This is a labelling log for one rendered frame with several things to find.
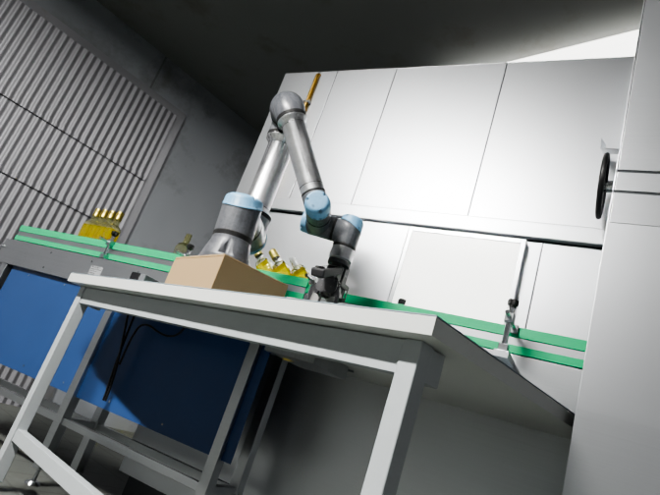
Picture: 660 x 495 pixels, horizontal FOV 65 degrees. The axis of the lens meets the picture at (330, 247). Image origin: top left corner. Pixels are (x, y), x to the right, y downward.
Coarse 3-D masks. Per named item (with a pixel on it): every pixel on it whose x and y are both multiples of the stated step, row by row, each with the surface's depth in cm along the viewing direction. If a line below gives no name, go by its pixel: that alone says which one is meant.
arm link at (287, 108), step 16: (288, 96) 164; (272, 112) 167; (288, 112) 160; (304, 112) 164; (288, 128) 160; (304, 128) 161; (288, 144) 160; (304, 144) 158; (304, 160) 156; (304, 176) 154; (320, 176) 157; (304, 192) 154; (320, 192) 150; (304, 208) 152; (320, 208) 149; (320, 224) 156
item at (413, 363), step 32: (64, 320) 188; (160, 320) 146; (192, 320) 136; (224, 320) 127; (256, 320) 119; (288, 320) 112; (64, 352) 185; (320, 352) 102; (352, 352) 97; (384, 352) 92; (416, 352) 88; (32, 384) 181; (416, 384) 87; (32, 416) 178; (384, 416) 86; (32, 448) 161; (384, 448) 83; (0, 480) 171; (64, 480) 141; (384, 480) 81
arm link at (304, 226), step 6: (306, 222) 162; (330, 222) 163; (300, 228) 165; (306, 228) 164; (312, 228) 160; (318, 228) 159; (324, 228) 161; (330, 228) 162; (312, 234) 165; (318, 234) 164; (324, 234) 163; (330, 234) 163; (330, 240) 165
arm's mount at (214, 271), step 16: (192, 256) 142; (208, 256) 137; (224, 256) 133; (176, 272) 145; (192, 272) 139; (208, 272) 134; (224, 272) 133; (240, 272) 136; (256, 272) 140; (208, 288) 130; (224, 288) 133; (240, 288) 136; (256, 288) 140; (272, 288) 144
